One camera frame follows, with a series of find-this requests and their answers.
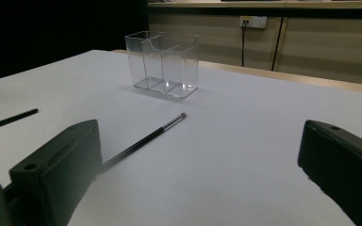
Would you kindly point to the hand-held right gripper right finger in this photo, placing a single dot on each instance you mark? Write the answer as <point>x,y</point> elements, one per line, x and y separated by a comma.
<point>342,169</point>

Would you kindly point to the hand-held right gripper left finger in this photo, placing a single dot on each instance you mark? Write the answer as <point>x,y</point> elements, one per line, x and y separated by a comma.
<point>59,169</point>

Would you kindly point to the plain black pen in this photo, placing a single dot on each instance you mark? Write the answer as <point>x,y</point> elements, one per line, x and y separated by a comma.
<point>12,118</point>

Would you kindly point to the black pen with silver ferrule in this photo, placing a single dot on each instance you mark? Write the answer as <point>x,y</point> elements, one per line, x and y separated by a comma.
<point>144,142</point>

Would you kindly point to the clear acrylic organizer box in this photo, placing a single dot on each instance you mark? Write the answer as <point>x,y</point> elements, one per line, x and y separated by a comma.
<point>169,62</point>

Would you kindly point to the white table sheet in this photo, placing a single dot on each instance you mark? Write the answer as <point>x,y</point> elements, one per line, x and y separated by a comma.
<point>232,141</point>

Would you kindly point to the black curtain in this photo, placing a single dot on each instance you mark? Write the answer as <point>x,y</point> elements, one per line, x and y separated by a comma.
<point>44,31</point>

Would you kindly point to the white wall outlet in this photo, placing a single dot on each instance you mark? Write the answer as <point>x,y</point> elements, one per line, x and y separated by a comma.
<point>257,22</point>

